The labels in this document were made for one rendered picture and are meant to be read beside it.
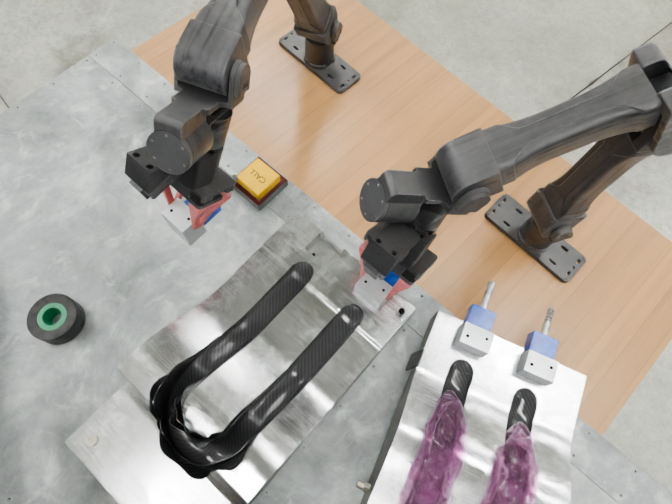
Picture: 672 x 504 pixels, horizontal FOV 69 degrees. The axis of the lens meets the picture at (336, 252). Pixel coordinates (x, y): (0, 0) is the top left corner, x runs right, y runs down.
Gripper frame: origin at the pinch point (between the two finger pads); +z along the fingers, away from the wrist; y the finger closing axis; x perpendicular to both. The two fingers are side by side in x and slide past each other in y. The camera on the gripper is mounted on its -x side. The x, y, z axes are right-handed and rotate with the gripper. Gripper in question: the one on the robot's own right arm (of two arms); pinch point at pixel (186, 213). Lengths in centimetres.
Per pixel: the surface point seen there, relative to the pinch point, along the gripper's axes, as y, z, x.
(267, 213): 2.9, 7.2, 19.2
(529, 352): 54, -4, 22
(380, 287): 29.8, -2.8, 12.7
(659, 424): 119, 50, 107
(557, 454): 66, 2, 14
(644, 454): 119, 56, 97
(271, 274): 14.7, 4.5, 6.0
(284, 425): 32.6, 9.4, -9.0
